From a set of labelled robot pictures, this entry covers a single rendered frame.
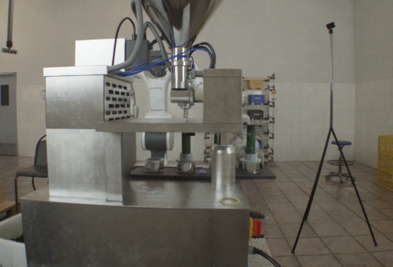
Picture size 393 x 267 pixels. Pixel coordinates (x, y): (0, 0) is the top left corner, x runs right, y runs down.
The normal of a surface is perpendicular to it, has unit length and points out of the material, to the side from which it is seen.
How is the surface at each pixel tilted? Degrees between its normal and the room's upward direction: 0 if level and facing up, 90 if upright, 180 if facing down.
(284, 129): 90
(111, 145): 90
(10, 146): 90
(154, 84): 100
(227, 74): 90
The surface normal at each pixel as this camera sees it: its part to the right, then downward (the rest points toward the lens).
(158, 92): -0.06, 0.22
